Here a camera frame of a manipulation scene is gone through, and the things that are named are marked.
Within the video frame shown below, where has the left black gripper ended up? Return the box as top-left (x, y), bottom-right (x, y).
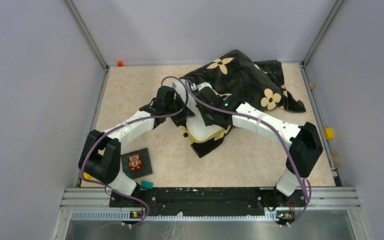
top-left (165, 94), bottom-right (195, 122)

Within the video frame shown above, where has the white pillow yellow edge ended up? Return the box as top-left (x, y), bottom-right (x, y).
top-left (168, 81), bottom-right (227, 143)

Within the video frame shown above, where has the black floral pillowcase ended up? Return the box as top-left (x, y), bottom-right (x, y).
top-left (181, 49), bottom-right (306, 158)

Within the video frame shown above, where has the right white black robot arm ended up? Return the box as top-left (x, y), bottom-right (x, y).
top-left (186, 82), bottom-right (324, 206)

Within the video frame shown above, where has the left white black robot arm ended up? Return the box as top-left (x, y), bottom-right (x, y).
top-left (78, 85), bottom-right (190, 207)

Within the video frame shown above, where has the dark card with owl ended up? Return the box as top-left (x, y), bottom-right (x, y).
top-left (120, 148), bottom-right (153, 179)

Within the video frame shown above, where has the teal block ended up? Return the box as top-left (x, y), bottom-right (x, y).
top-left (140, 180), bottom-right (154, 189)

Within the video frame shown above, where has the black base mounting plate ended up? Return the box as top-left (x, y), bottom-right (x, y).
top-left (109, 187), bottom-right (307, 217)

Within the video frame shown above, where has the yellow block left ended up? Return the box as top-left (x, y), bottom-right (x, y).
top-left (83, 172), bottom-right (92, 180)

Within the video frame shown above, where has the yellow block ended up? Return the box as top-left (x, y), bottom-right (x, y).
top-left (83, 172), bottom-right (92, 180)
top-left (323, 128), bottom-right (335, 140)

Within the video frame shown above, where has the yellow block right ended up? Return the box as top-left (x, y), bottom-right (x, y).
top-left (323, 128), bottom-right (335, 140)

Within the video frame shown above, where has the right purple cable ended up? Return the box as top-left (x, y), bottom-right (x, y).
top-left (183, 78), bottom-right (312, 228)

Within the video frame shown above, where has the purple cable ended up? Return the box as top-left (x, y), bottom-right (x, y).
top-left (183, 78), bottom-right (312, 228)
top-left (79, 76), bottom-right (190, 229)

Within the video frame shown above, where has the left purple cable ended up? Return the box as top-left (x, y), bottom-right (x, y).
top-left (79, 76), bottom-right (190, 229)

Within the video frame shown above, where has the white slotted cable duct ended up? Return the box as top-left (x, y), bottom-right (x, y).
top-left (71, 210), bottom-right (292, 222)

